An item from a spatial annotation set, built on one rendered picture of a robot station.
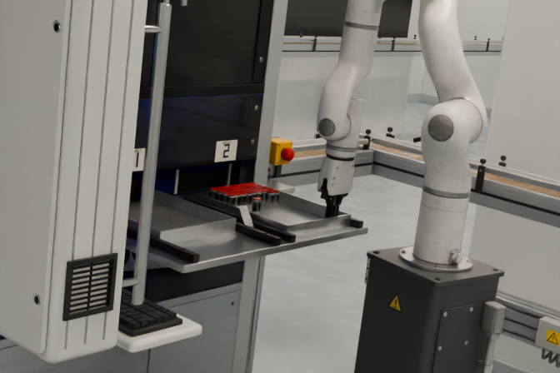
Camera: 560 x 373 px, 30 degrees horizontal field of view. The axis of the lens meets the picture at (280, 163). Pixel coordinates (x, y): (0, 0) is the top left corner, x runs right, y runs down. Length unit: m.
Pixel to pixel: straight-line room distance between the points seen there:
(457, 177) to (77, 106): 1.10
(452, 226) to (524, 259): 1.54
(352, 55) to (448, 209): 0.46
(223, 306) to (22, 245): 1.25
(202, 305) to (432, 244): 0.77
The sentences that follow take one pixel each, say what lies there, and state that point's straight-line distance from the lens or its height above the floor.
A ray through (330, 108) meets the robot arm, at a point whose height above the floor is 1.22.
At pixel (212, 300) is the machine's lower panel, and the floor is 0.56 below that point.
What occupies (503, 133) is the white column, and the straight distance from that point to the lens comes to 4.17.
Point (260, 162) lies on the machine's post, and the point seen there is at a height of 0.97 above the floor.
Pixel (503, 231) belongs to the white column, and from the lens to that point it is 4.21.
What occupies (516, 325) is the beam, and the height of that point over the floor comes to 0.48.
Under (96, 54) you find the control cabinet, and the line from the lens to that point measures 1.89.
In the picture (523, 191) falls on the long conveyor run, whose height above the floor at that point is 0.93.
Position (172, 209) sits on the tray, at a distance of 2.83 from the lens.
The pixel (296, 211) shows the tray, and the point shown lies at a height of 0.88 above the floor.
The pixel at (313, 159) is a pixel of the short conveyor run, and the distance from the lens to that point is 3.47.
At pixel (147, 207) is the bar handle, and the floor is 1.08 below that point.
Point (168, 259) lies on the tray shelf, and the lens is 2.42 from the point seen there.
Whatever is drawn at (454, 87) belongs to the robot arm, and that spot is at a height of 1.31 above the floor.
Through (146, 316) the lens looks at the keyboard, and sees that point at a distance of 2.21.
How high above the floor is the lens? 1.62
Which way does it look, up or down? 12 degrees down
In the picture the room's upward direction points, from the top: 7 degrees clockwise
